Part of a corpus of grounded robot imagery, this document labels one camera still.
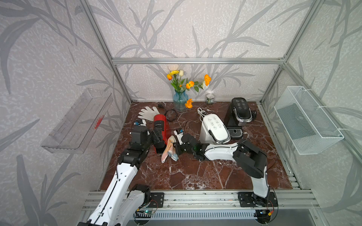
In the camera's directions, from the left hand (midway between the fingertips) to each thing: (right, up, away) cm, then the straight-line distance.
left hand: (157, 131), depth 77 cm
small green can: (+34, +22, +38) cm, 56 cm away
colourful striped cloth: (+7, -11, +4) cm, 14 cm away
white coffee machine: (+31, +1, -2) cm, 31 cm away
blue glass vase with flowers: (+11, +19, +28) cm, 35 cm away
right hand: (+6, -9, +10) cm, 15 cm away
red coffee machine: (0, +7, +11) cm, 13 cm away
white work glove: (-16, +10, +35) cm, 40 cm away
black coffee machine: (+47, +10, +6) cm, 48 cm away
